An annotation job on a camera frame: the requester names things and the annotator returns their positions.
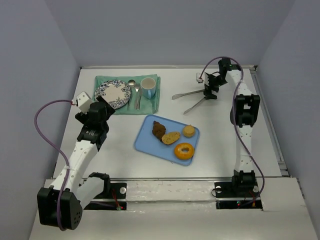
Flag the dark brown croissant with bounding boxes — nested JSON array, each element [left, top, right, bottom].
[[152, 121, 166, 142]]

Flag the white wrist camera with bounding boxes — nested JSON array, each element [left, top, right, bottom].
[[75, 91, 93, 114], [196, 72, 209, 85]]

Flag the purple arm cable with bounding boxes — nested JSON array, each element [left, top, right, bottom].
[[34, 99, 76, 231], [199, 56, 266, 208]]

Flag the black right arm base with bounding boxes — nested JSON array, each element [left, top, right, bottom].
[[211, 181, 263, 210]]

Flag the glazed bagel ring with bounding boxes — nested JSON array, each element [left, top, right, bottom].
[[173, 142, 195, 161]]

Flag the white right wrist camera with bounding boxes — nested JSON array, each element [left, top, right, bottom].
[[196, 72, 209, 85]]

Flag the light blue plastic tray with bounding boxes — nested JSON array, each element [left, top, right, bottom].
[[134, 114, 200, 166]]

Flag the steel fork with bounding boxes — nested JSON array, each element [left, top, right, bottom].
[[134, 87, 140, 110]]

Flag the green cloth placemat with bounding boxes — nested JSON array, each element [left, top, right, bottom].
[[92, 74, 161, 115]]

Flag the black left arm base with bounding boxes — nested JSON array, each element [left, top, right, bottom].
[[84, 182, 127, 211]]

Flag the stainless steel serving tongs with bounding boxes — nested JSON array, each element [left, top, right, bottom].
[[171, 89, 206, 116]]

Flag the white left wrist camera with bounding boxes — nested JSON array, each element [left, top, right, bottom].
[[75, 91, 93, 114]]

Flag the sliced bread loaf piece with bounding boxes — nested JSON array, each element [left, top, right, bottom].
[[161, 131, 181, 145]]

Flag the light blue ceramic mug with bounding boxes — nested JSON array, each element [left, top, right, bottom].
[[140, 77, 157, 99]]

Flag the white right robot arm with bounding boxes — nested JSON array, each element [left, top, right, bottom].
[[197, 56, 261, 196]]

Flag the steel table knife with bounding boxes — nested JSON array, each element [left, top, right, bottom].
[[135, 89, 143, 110]]

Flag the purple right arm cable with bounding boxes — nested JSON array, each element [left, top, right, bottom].
[[199, 56, 266, 208]]

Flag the steel spoon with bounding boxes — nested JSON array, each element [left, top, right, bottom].
[[127, 79, 136, 109]]

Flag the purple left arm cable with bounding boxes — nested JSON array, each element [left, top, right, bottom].
[[34, 99, 76, 231]]

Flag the yellow muffin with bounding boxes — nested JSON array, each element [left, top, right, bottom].
[[182, 125, 196, 138]]

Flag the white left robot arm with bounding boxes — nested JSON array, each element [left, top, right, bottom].
[[37, 91, 115, 231]]

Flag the blue floral ceramic plate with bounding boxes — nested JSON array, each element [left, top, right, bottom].
[[94, 79, 132, 110]]

